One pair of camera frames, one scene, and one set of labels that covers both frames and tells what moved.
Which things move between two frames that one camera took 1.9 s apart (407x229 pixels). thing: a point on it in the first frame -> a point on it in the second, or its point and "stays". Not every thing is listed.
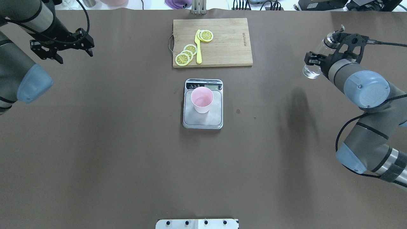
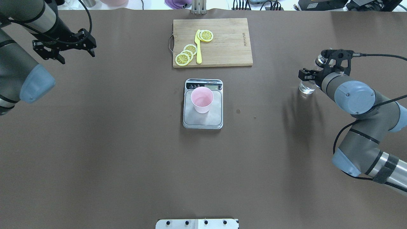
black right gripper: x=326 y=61 -> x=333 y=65
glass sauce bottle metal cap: x=329 y=44 -> x=309 y=86
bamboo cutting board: x=230 y=46 stays
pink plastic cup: x=201 y=97 stays
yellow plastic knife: x=199 y=58 stays
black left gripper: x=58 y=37 stays
